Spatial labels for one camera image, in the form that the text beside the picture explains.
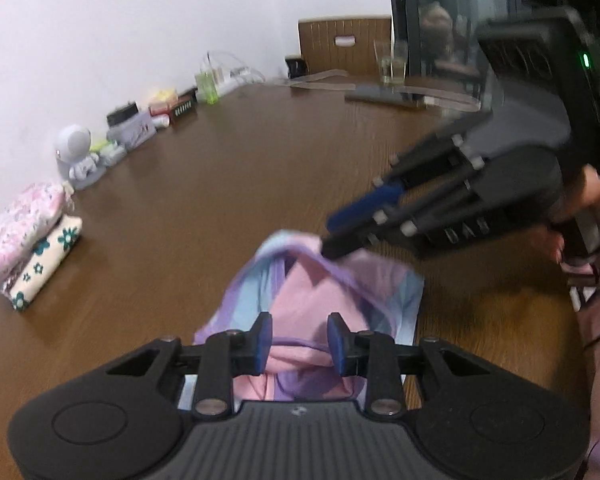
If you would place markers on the pink blue mesh garment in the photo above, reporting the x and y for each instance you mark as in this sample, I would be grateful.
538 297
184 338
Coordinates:
305 305

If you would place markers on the wooden chair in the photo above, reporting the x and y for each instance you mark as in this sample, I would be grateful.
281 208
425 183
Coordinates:
345 47

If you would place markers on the white astronaut figurine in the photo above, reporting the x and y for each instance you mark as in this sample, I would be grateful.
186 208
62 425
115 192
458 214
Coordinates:
77 155

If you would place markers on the black phone stand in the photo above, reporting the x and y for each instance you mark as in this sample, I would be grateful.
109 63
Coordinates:
296 66

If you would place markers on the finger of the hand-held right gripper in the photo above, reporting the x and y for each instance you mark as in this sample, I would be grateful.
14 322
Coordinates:
387 193
355 217

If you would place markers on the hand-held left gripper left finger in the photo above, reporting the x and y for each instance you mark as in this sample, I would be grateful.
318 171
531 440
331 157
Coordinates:
264 345

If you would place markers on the small white green item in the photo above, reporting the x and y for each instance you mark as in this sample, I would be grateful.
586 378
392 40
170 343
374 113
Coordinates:
107 149

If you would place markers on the small black device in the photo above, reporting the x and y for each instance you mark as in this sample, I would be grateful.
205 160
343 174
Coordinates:
122 114

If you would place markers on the yellow small packet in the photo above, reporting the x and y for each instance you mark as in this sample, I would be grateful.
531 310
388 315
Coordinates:
162 96

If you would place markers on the clear drinking glass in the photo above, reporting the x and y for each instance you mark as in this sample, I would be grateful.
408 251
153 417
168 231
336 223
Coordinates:
392 62

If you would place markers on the folded white green-flower cloth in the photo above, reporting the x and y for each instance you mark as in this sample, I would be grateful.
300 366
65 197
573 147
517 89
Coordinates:
40 265

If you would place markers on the white power strip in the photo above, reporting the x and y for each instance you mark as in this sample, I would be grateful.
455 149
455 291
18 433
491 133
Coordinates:
237 80

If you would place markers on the person's right hand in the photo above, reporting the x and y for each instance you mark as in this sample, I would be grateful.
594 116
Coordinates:
587 195

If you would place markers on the green translucent bottle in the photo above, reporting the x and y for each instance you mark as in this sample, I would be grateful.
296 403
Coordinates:
207 85

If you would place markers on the folded pink floral cloth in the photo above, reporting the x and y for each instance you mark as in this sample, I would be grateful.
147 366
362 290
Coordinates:
22 225

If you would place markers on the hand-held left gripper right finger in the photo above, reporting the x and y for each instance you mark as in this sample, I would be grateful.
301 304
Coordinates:
336 345

